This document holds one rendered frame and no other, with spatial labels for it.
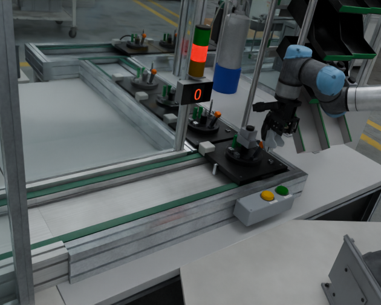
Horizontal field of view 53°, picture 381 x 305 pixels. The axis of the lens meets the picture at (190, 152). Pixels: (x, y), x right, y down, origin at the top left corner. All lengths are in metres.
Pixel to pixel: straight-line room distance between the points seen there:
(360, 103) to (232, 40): 1.16
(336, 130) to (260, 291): 0.86
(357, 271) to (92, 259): 0.65
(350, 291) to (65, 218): 0.77
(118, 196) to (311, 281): 0.62
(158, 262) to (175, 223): 0.11
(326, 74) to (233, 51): 1.18
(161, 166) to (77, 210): 0.34
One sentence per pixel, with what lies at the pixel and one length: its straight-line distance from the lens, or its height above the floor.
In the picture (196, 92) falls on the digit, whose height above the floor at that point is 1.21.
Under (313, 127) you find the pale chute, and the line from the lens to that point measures 1.62.
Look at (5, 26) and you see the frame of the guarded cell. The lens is 0.65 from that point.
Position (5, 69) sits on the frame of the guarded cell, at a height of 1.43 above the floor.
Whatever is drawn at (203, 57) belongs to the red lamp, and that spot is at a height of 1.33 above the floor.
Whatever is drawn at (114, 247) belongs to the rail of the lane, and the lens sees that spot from 1.04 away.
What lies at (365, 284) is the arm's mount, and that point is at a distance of 1.03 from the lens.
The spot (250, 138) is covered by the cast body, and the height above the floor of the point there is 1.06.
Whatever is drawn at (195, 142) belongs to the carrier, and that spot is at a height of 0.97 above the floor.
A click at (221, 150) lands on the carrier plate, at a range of 1.45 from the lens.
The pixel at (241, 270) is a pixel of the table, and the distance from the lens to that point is 1.15.
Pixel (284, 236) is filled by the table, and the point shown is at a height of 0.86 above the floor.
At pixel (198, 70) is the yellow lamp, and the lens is 1.25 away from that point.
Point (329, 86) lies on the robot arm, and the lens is 1.13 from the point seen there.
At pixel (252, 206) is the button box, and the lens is 1.22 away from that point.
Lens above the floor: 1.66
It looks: 30 degrees down
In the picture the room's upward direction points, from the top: 10 degrees clockwise
